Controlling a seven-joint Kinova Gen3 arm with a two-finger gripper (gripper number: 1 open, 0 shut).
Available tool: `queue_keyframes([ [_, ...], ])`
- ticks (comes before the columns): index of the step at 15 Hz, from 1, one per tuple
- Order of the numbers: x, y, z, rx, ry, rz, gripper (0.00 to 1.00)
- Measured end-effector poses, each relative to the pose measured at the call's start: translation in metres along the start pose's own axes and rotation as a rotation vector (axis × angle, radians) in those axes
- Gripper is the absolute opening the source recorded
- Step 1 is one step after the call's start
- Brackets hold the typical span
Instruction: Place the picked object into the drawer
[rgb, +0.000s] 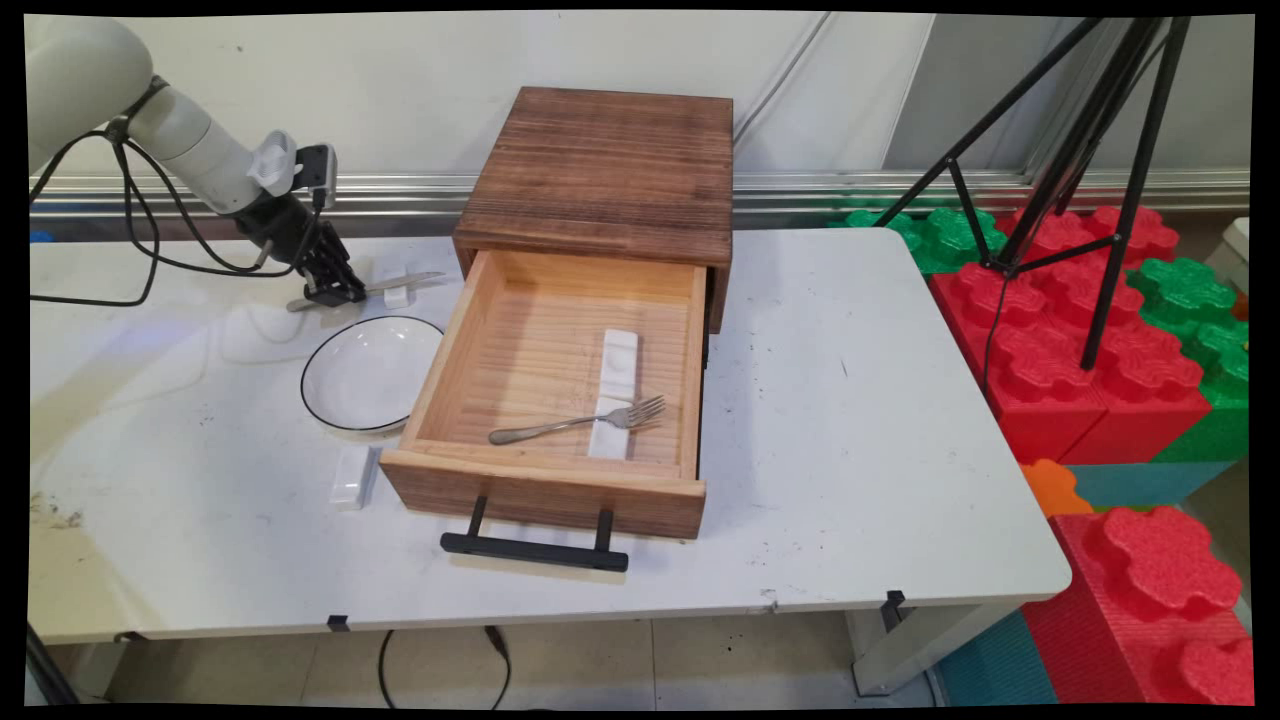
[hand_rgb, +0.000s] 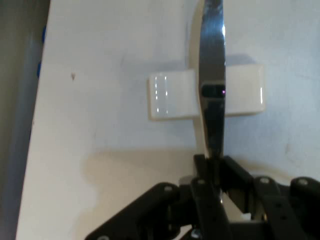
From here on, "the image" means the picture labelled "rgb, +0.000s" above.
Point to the orange foam piece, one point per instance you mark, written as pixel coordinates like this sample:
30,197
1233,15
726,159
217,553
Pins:
1055,488

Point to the white plate with black rim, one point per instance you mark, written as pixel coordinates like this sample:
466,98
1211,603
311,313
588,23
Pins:
370,375

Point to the large red foam block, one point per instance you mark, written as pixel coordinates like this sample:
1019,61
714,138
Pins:
1060,340

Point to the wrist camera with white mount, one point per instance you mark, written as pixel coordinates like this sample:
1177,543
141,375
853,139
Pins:
295,165

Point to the silver metal fork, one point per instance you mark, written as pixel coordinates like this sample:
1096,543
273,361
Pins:
580,422

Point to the teal foam mat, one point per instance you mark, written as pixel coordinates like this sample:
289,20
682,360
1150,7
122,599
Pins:
995,665

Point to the black tripod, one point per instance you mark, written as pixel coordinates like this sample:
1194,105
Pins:
1075,150

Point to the aluminium wall rail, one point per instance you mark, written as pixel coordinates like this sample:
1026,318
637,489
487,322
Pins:
850,190

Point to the black stand leg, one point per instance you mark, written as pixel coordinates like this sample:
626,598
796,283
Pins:
48,665

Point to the white ceramic cutlery rest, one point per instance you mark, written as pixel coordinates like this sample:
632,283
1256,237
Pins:
607,440
620,362
397,295
350,478

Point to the green foam block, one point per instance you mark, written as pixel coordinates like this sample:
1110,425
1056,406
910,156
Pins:
945,235
1205,340

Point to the silver metal knife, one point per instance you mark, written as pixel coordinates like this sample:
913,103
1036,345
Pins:
400,284

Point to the light wooden drawer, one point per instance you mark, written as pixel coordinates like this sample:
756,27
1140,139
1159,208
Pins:
545,400

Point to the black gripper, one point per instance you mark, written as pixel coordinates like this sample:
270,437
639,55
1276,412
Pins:
278,225

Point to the dark wooden drawer cabinet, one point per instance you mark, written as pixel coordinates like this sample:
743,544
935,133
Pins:
600,170

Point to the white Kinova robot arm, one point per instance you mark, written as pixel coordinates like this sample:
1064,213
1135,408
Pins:
110,100

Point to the white table leg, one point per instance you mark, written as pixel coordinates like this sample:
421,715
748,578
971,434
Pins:
920,645

